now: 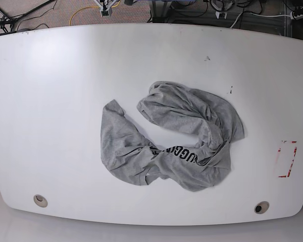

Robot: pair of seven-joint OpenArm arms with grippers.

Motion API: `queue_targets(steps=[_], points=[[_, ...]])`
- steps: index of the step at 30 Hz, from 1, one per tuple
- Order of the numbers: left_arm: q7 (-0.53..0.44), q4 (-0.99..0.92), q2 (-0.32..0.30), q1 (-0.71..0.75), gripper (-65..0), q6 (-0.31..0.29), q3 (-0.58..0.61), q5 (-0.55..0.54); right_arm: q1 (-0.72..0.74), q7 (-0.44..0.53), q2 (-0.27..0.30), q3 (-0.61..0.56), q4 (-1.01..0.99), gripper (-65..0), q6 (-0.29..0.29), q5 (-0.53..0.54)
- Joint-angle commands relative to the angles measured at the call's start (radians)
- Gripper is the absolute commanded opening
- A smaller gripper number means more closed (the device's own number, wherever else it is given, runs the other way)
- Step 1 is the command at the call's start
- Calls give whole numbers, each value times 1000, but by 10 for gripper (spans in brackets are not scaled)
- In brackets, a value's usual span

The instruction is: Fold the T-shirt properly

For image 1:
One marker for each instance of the grey T-shirt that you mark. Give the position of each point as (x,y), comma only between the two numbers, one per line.
(131,157)

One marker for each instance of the red tape rectangle marking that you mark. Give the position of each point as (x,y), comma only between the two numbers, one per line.
(285,159)

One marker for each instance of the black tripod stand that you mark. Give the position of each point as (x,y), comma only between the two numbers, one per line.
(7,22)

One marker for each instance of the white power strip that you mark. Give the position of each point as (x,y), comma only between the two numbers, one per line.
(297,14)

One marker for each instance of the metal equipment frame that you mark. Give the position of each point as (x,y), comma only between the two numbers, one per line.
(159,11)

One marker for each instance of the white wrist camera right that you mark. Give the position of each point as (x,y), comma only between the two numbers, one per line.
(106,12)

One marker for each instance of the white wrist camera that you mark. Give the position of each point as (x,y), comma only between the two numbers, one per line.
(106,12)
(221,15)

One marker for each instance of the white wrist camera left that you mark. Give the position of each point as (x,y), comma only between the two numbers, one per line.
(221,15)

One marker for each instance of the left table cable grommet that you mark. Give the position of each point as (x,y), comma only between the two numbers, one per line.
(40,201)

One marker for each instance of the table cable grommet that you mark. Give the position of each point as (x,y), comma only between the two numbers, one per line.
(40,201)
(261,207)

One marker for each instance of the right table cable grommet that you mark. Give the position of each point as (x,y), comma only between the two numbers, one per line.
(261,207)

